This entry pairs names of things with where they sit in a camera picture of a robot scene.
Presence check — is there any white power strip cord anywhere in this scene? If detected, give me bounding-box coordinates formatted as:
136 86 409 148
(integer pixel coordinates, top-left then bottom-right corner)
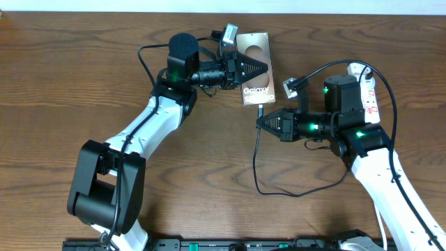
373 201 388 251

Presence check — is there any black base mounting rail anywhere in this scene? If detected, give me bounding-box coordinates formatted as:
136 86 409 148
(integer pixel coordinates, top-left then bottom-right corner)
62 237 398 251

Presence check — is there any white power strip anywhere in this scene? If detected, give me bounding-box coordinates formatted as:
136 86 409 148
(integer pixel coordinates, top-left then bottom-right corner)
347 63 380 123

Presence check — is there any black USB charging cable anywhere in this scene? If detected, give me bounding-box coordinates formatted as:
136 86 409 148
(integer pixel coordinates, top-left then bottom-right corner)
252 105 350 198

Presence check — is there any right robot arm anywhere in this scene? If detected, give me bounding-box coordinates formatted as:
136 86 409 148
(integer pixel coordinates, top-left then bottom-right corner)
256 75 445 250

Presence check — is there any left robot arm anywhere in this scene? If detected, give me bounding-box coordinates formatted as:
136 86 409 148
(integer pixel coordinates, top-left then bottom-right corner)
67 31 269 250

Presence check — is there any Galaxy smartphone with bronze screen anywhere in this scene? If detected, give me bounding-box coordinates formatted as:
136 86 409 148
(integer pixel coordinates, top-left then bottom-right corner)
236 32 275 106

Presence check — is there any black USB charger plug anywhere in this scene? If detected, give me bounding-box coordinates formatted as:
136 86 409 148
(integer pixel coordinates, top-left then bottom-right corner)
364 70 373 79

